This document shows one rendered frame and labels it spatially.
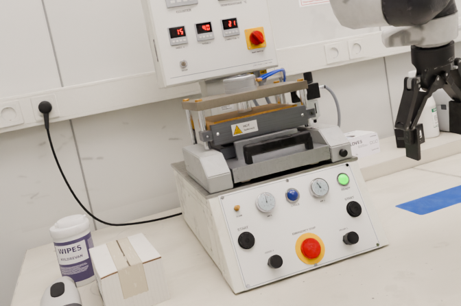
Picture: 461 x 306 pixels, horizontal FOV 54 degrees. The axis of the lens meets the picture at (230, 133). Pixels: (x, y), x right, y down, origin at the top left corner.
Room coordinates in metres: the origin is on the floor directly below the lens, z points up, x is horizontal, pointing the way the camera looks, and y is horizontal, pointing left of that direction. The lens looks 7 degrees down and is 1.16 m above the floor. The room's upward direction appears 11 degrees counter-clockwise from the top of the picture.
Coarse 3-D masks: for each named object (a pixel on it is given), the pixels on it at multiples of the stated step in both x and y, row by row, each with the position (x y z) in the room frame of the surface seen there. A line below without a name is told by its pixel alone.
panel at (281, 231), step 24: (336, 168) 0.95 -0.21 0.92; (240, 192) 0.90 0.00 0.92; (336, 192) 0.93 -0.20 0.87; (360, 192) 0.94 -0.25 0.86; (240, 216) 0.87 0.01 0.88; (264, 216) 0.88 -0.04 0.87; (288, 216) 0.89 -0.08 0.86; (312, 216) 0.90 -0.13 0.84; (336, 216) 0.90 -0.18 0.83; (360, 216) 0.91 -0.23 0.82; (264, 240) 0.86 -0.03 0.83; (288, 240) 0.87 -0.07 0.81; (336, 240) 0.88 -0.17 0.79; (360, 240) 0.89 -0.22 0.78; (240, 264) 0.83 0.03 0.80; (264, 264) 0.84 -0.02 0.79; (288, 264) 0.84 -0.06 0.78; (312, 264) 0.85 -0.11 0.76
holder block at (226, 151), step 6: (270, 132) 1.13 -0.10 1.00; (246, 138) 1.11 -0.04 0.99; (222, 144) 1.08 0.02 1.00; (228, 144) 1.08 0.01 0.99; (216, 150) 1.05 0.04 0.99; (222, 150) 1.01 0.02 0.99; (228, 150) 1.02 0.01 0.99; (234, 150) 1.02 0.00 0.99; (228, 156) 1.02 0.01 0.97; (234, 156) 1.02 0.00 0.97
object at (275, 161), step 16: (240, 144) 0.98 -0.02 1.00; (304, 144) 1.02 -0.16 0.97; (320, 144) 0.98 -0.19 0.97; (240, 160) 0.98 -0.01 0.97; (256, 160) 0.94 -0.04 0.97; (272, 160) 0.92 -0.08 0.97; (288, 160) 0.93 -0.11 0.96; (304, 160) 0.94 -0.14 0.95; (320, 160) 0.95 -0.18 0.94; (240, 176) 0.90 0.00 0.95; (256, 176) 0.91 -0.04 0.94
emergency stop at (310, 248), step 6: (306, 240) 0.86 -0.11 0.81; (312, 240) 0.86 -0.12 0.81; (300, 246) 0.86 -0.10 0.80; (306, 246) 0.86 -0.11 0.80; (312, 246) 0.86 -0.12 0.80; (318, 246) 0.86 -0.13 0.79; (306, 252) 0.85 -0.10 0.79; (312, 252) 0.85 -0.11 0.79; (318, 252) 0.85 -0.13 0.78; (312, 258) 0.85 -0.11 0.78
